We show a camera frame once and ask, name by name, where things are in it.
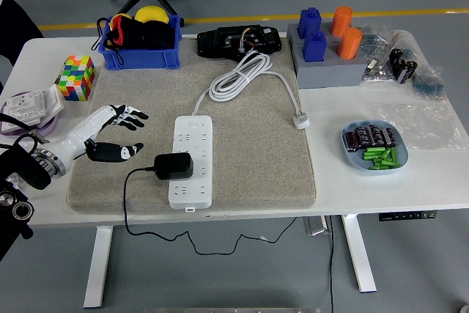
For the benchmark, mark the clear bag of metal parts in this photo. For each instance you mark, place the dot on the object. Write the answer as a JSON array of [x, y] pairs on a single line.
[[381, 71]]

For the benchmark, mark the green cylindrical battery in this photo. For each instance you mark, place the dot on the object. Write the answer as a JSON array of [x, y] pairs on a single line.
[[383, 166], [384, 162], [372, 156], [373, 151], [386, 155], [394, 154]]

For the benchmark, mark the white power plug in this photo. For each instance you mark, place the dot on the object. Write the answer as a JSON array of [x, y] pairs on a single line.
[[302, 121]]

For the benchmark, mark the white table leg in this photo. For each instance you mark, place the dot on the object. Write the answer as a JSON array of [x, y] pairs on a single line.
[[98, 265], [361, 254]]

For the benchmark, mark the small yellow ball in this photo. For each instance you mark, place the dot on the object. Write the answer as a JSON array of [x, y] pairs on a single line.
[[121, 17]]

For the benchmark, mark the grey block holder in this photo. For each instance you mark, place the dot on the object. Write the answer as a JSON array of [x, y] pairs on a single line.
[[329, 73]]

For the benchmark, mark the metal box under table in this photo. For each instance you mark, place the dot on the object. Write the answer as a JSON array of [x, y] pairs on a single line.
[[316, 227]]

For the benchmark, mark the grey-brown felt mat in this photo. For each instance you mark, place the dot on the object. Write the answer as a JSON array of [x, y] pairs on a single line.
[[249, 151]]

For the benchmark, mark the black cylindrical battery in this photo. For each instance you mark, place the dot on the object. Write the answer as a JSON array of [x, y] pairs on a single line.
[[352, 141], [361, 135], [393, 136], [384, 136], [373, 135]]

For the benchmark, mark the white power strip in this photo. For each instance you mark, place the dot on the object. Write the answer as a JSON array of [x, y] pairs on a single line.
[[199, 133]]

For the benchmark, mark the blue plastic bin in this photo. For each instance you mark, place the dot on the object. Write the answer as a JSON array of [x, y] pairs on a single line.
[[139, 60]]

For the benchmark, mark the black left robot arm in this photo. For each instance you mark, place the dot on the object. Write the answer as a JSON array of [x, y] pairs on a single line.
[[25, 170]]

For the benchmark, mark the clear bag of black capacitors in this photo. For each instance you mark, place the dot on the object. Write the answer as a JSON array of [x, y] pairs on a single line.
[[403, 65]]

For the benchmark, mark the clear bag of blue resistors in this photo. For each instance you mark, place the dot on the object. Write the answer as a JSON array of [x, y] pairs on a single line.
[[375, 38], [428, 84]]

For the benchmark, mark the black table control panel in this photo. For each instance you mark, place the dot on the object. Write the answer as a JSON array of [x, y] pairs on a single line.
[[406, 216]]

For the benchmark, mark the empty clear plastic bag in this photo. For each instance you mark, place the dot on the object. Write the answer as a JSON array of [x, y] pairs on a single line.
[[421, 126]]

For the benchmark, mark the blue plastic block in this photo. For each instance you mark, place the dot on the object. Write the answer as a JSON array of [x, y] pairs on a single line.
[[309, 21], [314, 47]]

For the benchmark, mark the purple plate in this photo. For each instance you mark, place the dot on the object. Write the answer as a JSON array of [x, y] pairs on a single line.
[[47, 129]]

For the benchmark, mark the light blue dish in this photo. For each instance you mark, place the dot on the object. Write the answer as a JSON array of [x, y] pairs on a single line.
[[353, 161]]

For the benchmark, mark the black electronic device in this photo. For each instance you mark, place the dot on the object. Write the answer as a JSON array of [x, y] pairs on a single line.
[[220, 43]]

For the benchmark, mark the large yellow ball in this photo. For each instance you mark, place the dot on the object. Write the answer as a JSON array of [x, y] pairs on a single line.
[[151, 14]]

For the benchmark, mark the orange plastic cylinder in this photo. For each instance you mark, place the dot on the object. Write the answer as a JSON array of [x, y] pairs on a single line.
[[341, 20], [350, 42]]

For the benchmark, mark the colourful puzzle cube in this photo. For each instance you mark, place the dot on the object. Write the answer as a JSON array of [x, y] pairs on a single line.
[[77, 78]]

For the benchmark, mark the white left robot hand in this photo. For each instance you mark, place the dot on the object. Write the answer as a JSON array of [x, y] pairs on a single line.
[[78, 137]]

